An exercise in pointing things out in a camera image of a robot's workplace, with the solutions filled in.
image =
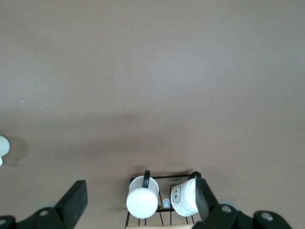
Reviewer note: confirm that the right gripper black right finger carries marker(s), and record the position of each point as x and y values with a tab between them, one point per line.
207	210

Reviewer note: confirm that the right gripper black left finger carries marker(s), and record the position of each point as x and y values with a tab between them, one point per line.
71	205

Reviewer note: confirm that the white mug with face print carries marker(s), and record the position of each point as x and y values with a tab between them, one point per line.
184	200

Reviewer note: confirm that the brown table cover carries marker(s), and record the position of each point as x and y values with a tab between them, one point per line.
152	71

